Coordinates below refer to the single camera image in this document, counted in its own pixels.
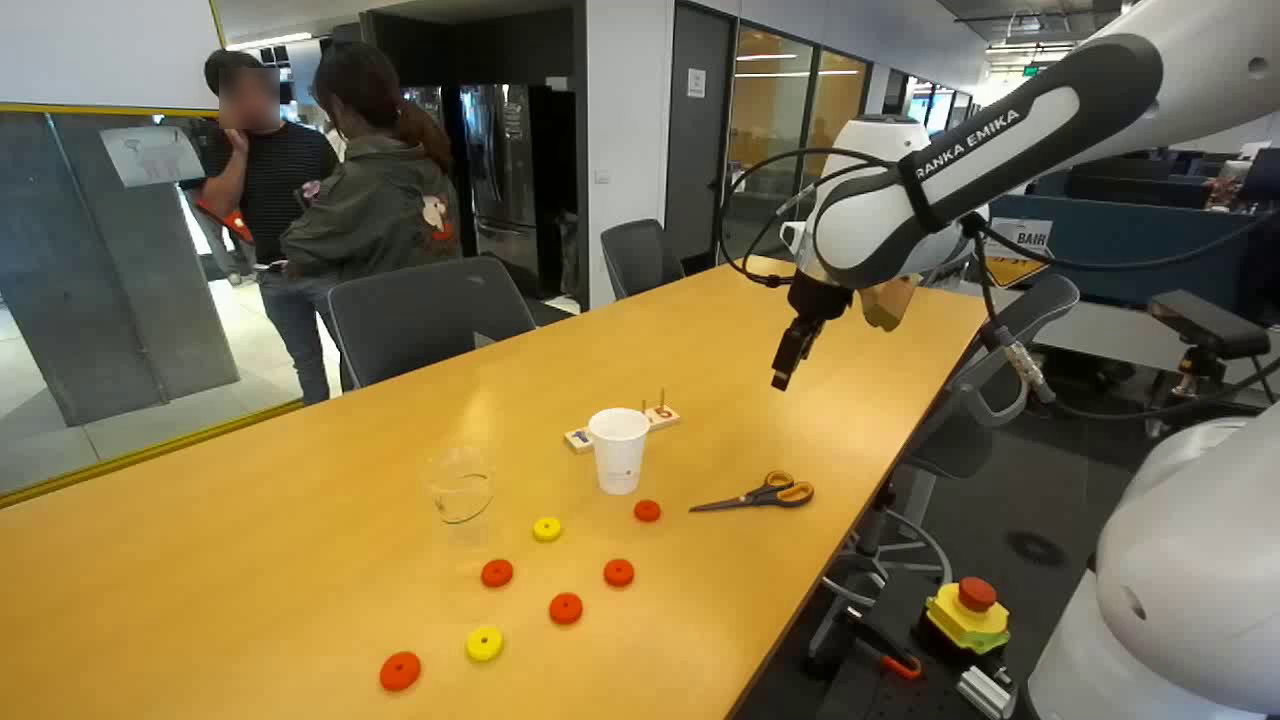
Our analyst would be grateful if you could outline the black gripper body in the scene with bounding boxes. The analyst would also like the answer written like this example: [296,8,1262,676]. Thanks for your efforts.
[784,277,852,353]

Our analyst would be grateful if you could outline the black armrest chair right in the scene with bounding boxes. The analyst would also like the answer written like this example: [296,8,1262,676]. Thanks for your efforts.
[915,277,1082,476]

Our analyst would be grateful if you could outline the clear plastic cup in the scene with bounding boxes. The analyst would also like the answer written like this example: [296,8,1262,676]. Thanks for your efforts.
[429,453,496,525]

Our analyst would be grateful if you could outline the white number peg board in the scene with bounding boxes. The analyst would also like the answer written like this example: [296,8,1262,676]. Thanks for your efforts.
[563,395,680,453]

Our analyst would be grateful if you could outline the person in black shirt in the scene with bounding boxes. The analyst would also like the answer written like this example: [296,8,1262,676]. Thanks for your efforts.
[196,49,343,408]

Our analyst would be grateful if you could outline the yellow ring front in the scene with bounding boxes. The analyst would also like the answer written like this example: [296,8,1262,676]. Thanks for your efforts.
[461,623,513,667]

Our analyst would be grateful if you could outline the wrist camera wooden mount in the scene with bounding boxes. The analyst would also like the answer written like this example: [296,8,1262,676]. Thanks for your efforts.
[860,277,921,330]

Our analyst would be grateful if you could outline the grey office chair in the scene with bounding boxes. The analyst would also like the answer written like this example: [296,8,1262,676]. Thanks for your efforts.
[326,256,537,389]

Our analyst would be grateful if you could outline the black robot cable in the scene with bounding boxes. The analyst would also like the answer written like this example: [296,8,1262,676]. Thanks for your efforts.
[718,145,898,288]

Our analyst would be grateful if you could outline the grey chair far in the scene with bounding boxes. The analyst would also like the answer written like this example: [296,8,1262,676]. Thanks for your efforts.
[602,219,683,295]

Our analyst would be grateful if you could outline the person in green hoodie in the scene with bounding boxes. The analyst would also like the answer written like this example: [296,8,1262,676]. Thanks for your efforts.
[283,43,461,278]

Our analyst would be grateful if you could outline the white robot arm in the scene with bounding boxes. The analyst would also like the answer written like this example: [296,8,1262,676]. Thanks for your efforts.
[774,0,1280,720]

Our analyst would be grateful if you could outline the yellow red emergency stop button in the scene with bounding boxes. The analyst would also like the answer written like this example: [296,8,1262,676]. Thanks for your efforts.
[923,575,1013,656]

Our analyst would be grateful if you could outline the white paper cup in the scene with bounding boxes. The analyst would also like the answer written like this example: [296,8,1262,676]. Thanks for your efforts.
[594,434,650,495]

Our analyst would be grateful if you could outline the orange handled scissors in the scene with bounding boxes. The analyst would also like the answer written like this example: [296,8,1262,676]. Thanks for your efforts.
[707,472,816,513]

